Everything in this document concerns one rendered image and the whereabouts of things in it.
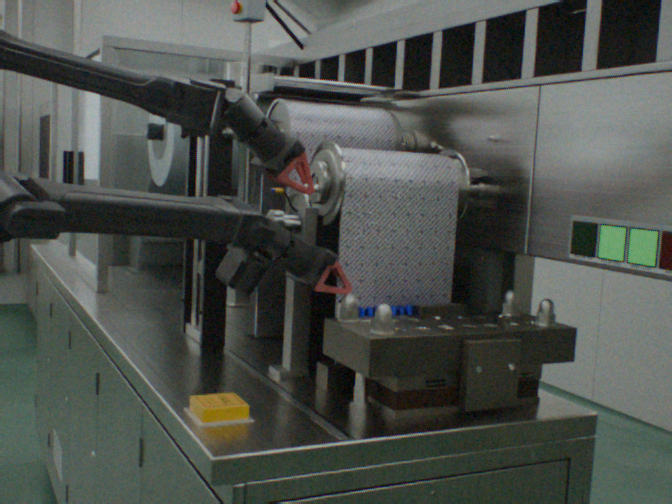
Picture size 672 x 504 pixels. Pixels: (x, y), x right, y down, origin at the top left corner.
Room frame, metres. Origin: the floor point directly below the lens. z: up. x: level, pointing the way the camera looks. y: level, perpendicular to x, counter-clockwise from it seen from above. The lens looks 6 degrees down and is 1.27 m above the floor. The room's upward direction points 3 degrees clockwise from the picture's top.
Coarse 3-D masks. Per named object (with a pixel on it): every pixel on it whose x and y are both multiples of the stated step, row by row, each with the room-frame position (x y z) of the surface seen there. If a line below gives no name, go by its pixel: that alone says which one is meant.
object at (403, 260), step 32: (352, 224) 1.34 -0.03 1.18; (384, 224) 1.37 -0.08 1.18; (416, 224) 1.40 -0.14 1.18; (448, 224) 1.43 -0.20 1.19; (352, 256) 1.34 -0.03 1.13; (384, 256) 1.37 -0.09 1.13; (416, 256) 1.40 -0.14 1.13; (448, 256) 1.43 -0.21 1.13; (384, 288) 1.37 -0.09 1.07; (416, 288) 1.40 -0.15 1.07; (448, 288) 1.43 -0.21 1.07
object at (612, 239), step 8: (608, 232) 1.21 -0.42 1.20; (616, 232) 1.20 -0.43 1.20; (624, 232) 1.18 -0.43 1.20; (600, 240) 1.23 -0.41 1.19; (608, 240) 1.21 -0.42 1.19; (616, 240) 1.20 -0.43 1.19; (624, 240) 1.18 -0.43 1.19; (600, 248) 1.22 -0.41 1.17; (608, 248) 1.21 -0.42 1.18; (616, 248) 1.20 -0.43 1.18; (600, 256) 1.22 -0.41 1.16; (608, 256) 1.21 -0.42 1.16; (616, 256) 1.19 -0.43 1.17
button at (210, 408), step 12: (192, 396) 1.15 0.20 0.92; (204, 396) 1.15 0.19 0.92; (216, 396) 1.16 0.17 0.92; (228, 396) 1.16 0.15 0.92; (192, 408) 1.14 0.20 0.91; (204, 408) 1.10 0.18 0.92; (216, 408) 1.10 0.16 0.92; (228, 408) 1.11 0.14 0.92; (240, 408) 1.12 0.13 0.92; (204, 420) 1.09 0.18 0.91; (216, 420) 1.10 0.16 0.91; (228, 420) 1.11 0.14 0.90
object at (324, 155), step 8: (320, 152) 1.39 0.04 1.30; (328, 152) 1.36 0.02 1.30; (320, 160) 1.39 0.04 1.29; (328, 160) 1.36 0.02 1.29; (336, 168) 1.34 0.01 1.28; (456, 168) 1.46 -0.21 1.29; (336, 176) 1.33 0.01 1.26; (336, 184) 1.33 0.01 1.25; (336, 192) 1.33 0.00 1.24; (328, 200) 1.35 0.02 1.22; (320, 208) 1.38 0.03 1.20; (328, 208) 1.35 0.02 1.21
